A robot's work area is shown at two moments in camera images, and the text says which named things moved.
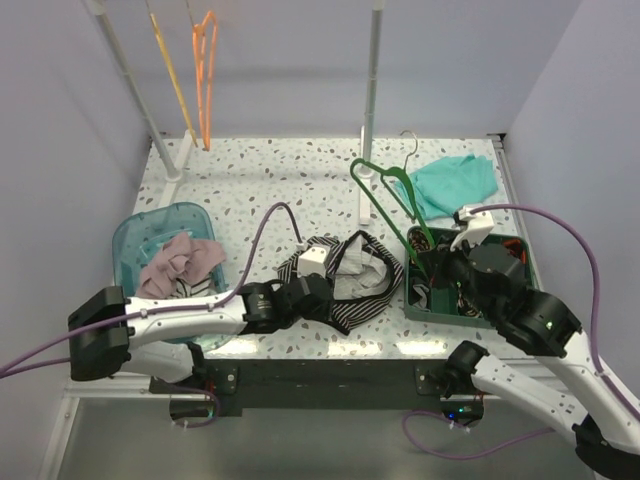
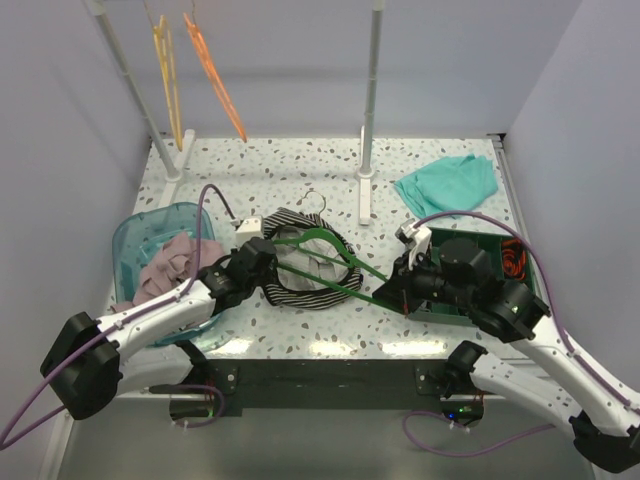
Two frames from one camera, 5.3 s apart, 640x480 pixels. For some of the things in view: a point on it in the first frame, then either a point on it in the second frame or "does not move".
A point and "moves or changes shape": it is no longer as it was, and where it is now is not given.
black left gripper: (323, 312) → (264, 280)
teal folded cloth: (443, 189) does not move
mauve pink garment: (179, 258) does not move
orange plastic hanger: (199, 40) → (216, 77)
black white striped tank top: (365, 276) moves or changes shape
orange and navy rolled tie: (516, 248) does not move
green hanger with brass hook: (402, 181) → (330, 286)
